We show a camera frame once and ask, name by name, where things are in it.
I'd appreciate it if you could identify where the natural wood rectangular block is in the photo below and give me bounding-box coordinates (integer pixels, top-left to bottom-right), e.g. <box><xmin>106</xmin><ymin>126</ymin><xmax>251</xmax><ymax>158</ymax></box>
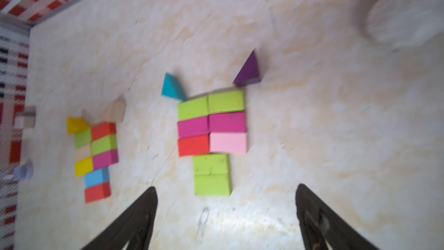
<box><xmin>75</xmin><ymin>144</ymin><xmax>92</xmax><ymax>163</ymax></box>

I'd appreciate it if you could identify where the lime green block lowest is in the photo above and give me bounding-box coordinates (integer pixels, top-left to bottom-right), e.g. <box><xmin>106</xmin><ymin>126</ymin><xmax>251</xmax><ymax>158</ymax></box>
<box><xmin>194</xmin><ymin>175</ymin><xmax>232</xmax><ymax>196</ymax></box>

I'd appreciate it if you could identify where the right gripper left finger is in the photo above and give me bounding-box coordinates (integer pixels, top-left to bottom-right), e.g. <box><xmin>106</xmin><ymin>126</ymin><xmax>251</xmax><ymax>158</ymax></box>
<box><xmin>83</xmin><ymin>186</ymin><xmax>158</xmax><ymax>250</ymax></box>

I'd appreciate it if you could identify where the natural wood triangle block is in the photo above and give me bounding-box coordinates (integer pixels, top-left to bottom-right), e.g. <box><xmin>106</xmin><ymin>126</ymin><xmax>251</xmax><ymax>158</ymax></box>
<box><xmin>99</xmin><ymin>95</ymin><xmax>127</xmax><ymax>123</ymax></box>

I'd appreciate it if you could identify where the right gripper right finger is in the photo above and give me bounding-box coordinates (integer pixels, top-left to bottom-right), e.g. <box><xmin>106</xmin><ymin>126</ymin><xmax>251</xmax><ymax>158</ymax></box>
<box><xmin>296</xmin><ymin>184</ymin><xmax>377</xmax><ymax>250</ymax></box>

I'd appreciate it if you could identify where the yellow triangle block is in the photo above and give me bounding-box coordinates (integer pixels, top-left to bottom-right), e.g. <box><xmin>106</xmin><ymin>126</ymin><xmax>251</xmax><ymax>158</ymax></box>
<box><xmin>67</xmin><ymin>117</ymin><xmax>90</xmax><ymax>135</ymax></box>

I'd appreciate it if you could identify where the teal triangle block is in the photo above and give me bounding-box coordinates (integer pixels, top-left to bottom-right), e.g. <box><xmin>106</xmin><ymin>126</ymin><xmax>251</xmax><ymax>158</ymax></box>
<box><xmin>161</xmin><ymin>73</ymin><xmax>187</xmax><ymax>101</ymax></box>

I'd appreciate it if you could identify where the blue rectangular block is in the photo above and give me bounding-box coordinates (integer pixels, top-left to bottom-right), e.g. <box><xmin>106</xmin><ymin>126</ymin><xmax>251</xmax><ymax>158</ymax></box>
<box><xmin>84</xmin><ymin>167</ymin><xmax>109</xmax><ymax>189</ymax></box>

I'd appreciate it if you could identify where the small wooden block by wall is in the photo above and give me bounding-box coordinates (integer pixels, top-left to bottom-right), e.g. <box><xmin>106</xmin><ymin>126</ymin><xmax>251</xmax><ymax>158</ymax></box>
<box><xmin>13</xmin><ymin>106</ymin><xmax>37</xmax><ymax>130</ymax></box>

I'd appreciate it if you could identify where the magenta block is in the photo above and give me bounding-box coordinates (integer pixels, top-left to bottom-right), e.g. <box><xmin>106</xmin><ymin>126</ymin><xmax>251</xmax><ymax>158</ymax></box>
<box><xmin>209</xmin><ymin>112</ymin><xmax>247</xmax><ymax>133</ymax></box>
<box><xmin>92</xmin><ymin>149</ymin><xmax>119</xmax><ymax>170</ymax></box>
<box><xmin>178</xmin><ymin>116</ymin><xmax>210</xmax><ymax>139</ymax></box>

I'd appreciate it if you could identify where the yellow rectangular block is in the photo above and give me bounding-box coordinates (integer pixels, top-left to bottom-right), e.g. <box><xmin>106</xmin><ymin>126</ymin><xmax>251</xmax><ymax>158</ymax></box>
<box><xmin>75</xmin><ymin>157</ymin><xmax>94</xmax><ymax>177</ymax></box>

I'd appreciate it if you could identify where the purple triangle block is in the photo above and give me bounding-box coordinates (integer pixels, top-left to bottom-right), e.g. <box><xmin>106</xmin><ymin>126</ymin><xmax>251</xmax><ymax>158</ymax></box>
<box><xmin>233</xmin><ymin>50</ymin><xmax>261</xmax><ymax>87</ymax></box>

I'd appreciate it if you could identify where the lilac round block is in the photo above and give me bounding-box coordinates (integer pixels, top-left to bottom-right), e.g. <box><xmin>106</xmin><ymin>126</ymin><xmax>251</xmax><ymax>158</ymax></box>
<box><xmin>12</xmin><ymin>162</ymin><xmax>34</xmax><ymax>181</ymax></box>

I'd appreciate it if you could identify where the pink rectangular block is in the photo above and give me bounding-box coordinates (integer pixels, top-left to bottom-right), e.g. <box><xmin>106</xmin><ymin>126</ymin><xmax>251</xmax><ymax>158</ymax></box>
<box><xmin>209</xmin><ymin>132</ymin><xmax>248</xmax><ymax>154</ymax></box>

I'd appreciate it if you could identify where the red block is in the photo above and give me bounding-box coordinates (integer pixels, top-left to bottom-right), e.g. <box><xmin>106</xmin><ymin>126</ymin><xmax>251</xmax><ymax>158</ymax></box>
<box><xmin>178</xmin><ymin>134</ymin><xmax>210</xmax><ymax>157</ymax></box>
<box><xmin>84</xmin><ymin>182</ymin><xmax>111</xmax><ymax>204</ymax></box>
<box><xmin>91</xmin><ymin>122</ymin><xmax>116</xmax><ymax>141</ymax></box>

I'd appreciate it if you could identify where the red block bottom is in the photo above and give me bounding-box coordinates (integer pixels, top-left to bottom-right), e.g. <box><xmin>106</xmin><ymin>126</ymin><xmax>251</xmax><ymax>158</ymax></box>
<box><xmin>84</xmin><ymin>182</ymin><xmax>111</xmax><ymax>204</ymax></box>

